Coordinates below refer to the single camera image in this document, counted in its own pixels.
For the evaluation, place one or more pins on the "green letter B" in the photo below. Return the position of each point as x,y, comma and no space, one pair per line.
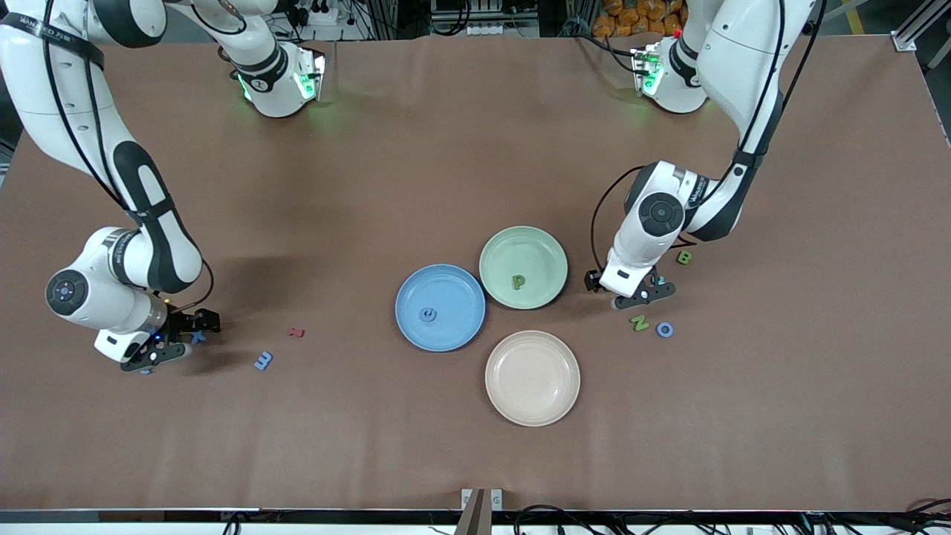
683,258

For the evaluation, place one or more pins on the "beige plate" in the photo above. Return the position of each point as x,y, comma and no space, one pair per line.
532,377

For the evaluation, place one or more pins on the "orange fruit pile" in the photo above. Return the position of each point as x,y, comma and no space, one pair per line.
631,18

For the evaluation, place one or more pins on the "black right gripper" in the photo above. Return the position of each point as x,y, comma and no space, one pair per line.
180,322

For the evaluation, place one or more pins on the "green plate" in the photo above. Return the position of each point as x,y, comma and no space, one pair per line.
539,256

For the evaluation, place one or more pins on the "green letter P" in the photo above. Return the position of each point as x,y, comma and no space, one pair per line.
516,281

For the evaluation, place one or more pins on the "green letter N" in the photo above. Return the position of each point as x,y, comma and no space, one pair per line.
640,323

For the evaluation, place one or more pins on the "brown table cover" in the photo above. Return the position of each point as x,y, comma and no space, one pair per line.
446,163

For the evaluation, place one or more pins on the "blue letter O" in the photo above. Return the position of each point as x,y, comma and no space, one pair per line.
658,330

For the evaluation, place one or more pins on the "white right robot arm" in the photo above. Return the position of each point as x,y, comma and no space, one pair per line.
44,82

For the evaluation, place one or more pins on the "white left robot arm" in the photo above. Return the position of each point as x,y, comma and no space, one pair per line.
743,52

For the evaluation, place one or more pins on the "blue letter G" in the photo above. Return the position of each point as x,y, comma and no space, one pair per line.
423,315

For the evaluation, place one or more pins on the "aluminium frame rail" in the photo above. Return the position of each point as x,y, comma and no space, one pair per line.
905,41

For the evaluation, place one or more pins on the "blue plate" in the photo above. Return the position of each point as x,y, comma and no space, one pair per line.
453,293

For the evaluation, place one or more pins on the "white power strip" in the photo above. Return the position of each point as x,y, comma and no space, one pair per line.
501,29
321,16

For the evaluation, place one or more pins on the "blue letter E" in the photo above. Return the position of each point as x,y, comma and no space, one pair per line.
261,363

